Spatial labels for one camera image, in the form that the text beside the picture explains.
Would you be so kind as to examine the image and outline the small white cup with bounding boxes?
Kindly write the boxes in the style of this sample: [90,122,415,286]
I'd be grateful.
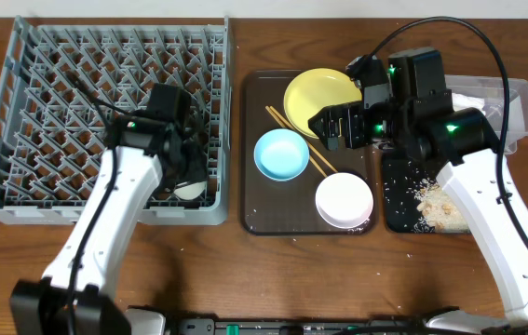
[173,181,207,201]

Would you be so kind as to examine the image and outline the light blue bowl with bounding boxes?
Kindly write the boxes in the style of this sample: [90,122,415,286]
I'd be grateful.
[253,128,310,181]

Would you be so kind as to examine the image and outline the white bowl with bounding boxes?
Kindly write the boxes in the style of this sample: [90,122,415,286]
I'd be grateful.
[315,172,374,230]

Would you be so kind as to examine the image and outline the white napkin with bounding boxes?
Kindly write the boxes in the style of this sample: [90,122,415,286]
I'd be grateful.
[452,93,485,113]

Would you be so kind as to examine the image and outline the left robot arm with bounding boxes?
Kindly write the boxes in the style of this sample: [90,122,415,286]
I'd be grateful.
[9,84,209,334]

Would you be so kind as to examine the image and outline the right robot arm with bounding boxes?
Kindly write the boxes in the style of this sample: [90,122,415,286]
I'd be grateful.
[308,47,528,334]

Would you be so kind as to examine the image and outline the black waste tray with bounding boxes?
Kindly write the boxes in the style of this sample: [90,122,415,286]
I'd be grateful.
[380,148,474,235]

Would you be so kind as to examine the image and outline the grey plastic dishwasher rack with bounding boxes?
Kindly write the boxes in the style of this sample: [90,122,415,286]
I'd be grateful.
[0,18,234,225]

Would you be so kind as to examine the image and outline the wooden chopstick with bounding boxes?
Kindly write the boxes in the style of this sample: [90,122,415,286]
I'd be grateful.
[280,114,338,173]
[265,106,328,178]

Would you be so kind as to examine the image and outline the yellow plate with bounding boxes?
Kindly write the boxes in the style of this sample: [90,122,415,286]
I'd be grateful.
[283,68,362,139]

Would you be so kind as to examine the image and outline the dark brown serving tray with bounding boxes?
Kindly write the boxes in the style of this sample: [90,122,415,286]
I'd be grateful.
[238,70,379,236]

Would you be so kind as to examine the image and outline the food scraps pile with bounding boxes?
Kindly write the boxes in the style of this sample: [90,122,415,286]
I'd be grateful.
[414,179,469,234]

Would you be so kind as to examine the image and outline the clear plastic bin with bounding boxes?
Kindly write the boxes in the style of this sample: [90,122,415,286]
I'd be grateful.
[445,74,528,154]

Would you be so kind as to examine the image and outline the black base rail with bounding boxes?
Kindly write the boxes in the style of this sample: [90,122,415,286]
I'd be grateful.
[123,306,526,335]

